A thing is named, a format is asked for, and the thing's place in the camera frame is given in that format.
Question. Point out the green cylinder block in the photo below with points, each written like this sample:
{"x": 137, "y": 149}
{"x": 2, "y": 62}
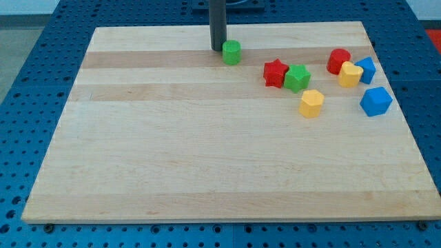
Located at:
{"x": 231, "y": 52}

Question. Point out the red star block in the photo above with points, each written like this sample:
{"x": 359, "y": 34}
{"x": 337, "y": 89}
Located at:
{"x": 274, "y": 73}

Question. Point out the green star block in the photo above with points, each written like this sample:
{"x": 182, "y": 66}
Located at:
{"x": 297, "y": 78}

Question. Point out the yellow hexagon block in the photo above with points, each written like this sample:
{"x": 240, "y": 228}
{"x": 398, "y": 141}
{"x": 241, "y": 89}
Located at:
{"x": 311, "y": 103}

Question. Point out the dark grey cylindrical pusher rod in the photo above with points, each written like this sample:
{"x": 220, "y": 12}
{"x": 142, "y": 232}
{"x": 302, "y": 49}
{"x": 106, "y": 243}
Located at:
{"x": 217, "y": 24}

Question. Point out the red cylinder block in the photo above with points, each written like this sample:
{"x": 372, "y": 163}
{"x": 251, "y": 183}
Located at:
{"x": 336, "y": 58}

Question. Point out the yellow heart block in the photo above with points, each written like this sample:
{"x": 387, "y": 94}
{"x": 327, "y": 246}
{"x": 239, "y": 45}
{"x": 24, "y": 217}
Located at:
{"x": 349, "y": 75}

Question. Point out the blue pentagon block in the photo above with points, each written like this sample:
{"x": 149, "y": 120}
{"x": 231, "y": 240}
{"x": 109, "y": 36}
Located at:
{"x": 376, "y": 101}

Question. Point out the blue cube block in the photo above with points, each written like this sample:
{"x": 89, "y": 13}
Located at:
{"x": 369, "y": 69}

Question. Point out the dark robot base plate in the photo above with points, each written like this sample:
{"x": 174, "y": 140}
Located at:
{"x": 231, "y": 5}

